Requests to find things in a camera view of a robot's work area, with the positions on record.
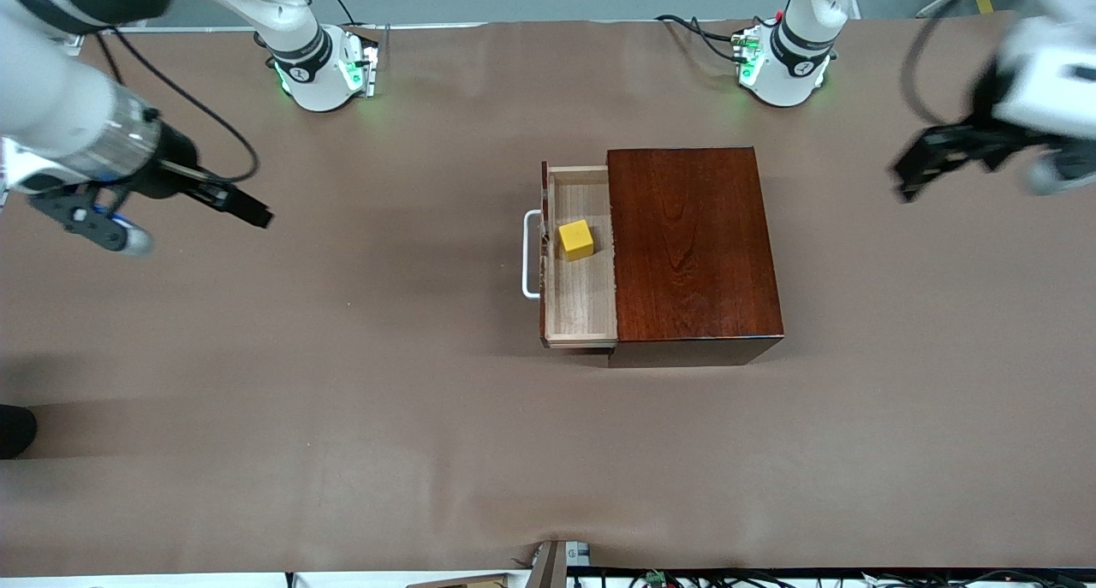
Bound yellow block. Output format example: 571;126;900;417
558;219;595;262

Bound wooden drawer with white handle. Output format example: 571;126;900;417
522;162;619;349

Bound brown table cover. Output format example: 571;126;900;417
0;10;1096;576

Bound metal base connector plate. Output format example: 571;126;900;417
342;25;390;99
732;25;767;86

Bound dark brown wooden cabinet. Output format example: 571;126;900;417
605;146;785;368

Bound black round object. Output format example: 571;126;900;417
0;404;38;460

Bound black left arm base cables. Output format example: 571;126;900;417
655;15;759;62

